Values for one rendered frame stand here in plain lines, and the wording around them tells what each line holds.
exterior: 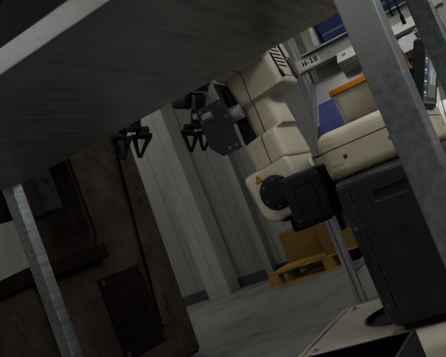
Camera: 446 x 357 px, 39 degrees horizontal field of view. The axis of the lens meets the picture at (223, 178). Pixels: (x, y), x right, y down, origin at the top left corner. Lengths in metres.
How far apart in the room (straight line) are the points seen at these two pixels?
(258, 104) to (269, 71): 0.10
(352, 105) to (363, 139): 0.20
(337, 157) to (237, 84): 0.46
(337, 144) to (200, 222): 5.79
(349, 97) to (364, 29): 1.22
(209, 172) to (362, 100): 5.85
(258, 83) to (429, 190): 1.38
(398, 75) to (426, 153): 0.06
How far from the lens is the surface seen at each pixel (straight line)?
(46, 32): 0.69
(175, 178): 7.41
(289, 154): 1.82
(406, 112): 0.51
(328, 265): 5.80
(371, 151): 1.56
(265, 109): 1.87
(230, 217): 7.45
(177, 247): 7.89
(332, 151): 1.59
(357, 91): 1.74
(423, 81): 1.69
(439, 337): 1.59
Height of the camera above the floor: 0.67
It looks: 5 degrees up
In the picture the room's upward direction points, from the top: 21 degrees counter-clockwise
